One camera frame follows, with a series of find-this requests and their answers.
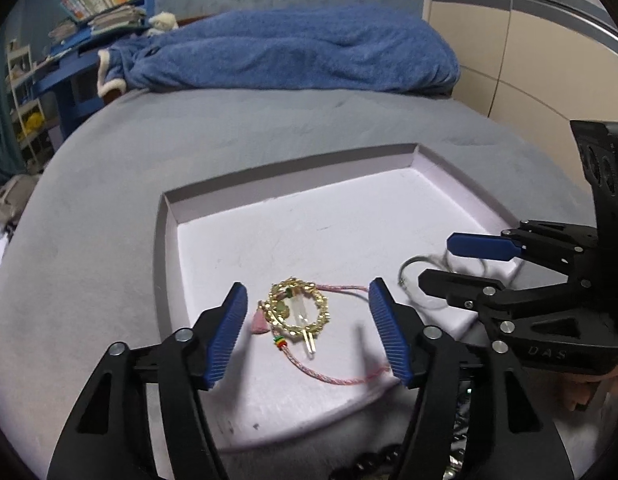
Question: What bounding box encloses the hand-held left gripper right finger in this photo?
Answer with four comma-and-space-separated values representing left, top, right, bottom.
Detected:
367, 277, 574, 480

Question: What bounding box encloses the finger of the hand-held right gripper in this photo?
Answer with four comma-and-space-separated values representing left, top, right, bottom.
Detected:
446, 219, 598, 282
417, 268, 618, 374

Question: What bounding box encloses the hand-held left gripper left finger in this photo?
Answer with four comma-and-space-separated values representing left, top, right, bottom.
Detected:
46, 281, 250, 480

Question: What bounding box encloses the silver wire bangle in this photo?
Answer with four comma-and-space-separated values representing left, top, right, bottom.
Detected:
397, 255, 518, 313

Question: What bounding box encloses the gold wreath hair pin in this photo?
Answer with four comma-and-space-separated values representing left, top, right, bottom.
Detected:
261, 277, 333, 362

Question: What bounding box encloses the pale lilac cardboard box lid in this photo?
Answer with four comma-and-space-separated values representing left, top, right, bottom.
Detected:
153, 143, 522, 456

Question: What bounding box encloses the person's right hand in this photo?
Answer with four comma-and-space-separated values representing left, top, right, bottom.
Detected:
559, 364, 618, 413

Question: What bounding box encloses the beige wardrobe with grey stripe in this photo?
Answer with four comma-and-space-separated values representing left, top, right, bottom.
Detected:
421, 0, 618, 136

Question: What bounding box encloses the grey beige bag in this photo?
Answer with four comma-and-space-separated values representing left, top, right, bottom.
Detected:
0, 172, 41, 233

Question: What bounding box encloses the blue fleece blanket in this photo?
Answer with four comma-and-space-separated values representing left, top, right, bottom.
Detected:
96, 4, 461, 97

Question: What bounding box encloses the yellow soft toy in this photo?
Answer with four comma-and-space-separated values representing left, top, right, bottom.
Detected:
18, 112, 43, 142

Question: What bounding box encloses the blue wooden desk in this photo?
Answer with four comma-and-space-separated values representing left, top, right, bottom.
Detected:
32, 0, 157, 142

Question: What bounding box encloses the white shelf rack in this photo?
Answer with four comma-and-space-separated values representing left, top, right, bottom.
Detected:
6, 44, 56, 162

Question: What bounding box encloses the white plush toy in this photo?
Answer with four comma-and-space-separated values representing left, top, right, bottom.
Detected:
148, 11, 180, 36

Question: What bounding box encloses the stack of papers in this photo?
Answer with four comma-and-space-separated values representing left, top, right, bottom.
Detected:
48, 5, 150, 43

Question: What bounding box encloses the pink braided cord bracelet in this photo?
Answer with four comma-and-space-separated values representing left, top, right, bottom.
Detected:
249, 284, 393, 387

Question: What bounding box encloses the black bead bracelet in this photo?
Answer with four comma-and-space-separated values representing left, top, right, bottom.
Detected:
329, 442, 405, 480

